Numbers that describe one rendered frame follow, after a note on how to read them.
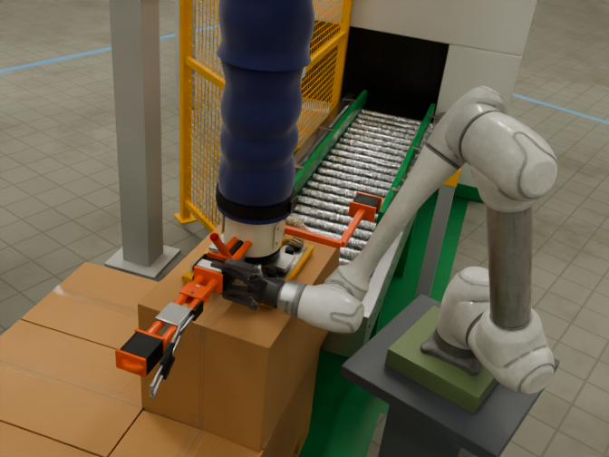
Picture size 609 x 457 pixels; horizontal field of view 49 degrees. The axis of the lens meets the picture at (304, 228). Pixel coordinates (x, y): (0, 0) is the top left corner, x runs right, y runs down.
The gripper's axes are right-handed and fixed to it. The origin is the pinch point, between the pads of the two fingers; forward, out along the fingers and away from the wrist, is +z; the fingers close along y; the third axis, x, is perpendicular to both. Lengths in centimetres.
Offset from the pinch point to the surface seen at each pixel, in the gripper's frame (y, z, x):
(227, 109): -38.8, 5.1, 17.7
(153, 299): 13.8, 16.8, -0.9
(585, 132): 109, -130, 488
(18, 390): 54, 57, -14
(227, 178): -19.5, 4.1, 17.1
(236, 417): 43.0, -12.1, -5.1
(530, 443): 108, -106, 90
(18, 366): 54, 64, -6
